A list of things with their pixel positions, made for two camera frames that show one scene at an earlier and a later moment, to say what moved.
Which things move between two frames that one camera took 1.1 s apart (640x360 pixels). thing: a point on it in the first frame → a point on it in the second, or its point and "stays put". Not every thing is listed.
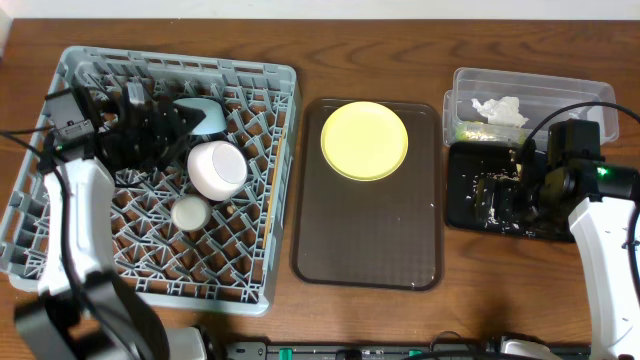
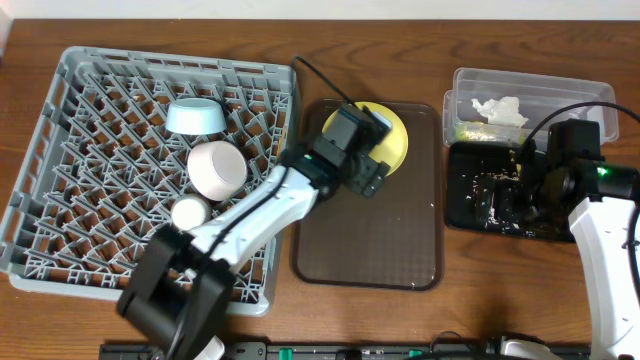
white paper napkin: (501, 111) stays put
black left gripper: (151, 126) → (373, 173)
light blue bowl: (214, 122) stays put
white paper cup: (191, 212) stays put
